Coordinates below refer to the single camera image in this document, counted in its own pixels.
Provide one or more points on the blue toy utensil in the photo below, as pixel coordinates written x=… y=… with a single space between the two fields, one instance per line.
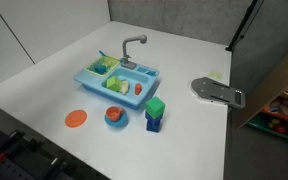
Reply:
x=102 y=53

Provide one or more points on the grey metal mounting plate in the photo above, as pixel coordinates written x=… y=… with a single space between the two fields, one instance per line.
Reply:
x=214 y=90

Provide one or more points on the blue toy sink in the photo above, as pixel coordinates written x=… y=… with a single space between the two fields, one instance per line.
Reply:
x=90 y=81

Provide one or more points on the dark blue block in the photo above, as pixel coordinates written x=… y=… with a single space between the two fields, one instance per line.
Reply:
x=151 y=120

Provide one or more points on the toy shelf with bins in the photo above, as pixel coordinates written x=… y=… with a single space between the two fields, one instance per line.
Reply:
x=284 y=116

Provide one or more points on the blue toy saucer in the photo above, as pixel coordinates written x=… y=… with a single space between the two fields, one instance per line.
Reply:
x=117 y=123

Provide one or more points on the orange toy plate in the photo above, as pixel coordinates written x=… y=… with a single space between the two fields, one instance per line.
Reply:
x=76 y=118

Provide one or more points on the yellow-green dish rack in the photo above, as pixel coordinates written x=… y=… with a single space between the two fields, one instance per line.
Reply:
x=112 y=61

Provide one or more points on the small orange-red toy cup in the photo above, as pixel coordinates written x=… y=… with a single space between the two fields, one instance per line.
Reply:
x=137 y=89

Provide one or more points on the black tripod pole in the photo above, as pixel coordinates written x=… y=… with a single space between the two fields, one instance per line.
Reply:
x=242 y=25

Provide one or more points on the yellow sticky note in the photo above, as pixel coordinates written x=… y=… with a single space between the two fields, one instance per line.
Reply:
x=215 y=75

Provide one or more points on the dark green cube block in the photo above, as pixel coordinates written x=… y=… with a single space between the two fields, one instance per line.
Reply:
x=154 y=106

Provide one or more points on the blue toy item in rack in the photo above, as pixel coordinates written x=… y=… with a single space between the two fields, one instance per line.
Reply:
x=100 y=69

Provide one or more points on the black perforated bench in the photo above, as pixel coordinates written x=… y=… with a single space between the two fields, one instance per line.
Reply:
x=20 y=166

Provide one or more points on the grey toy faucet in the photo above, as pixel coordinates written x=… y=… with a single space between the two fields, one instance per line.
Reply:
x=126 y=43

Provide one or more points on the bright blue block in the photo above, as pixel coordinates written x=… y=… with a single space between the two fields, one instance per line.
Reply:
x=153 y=128

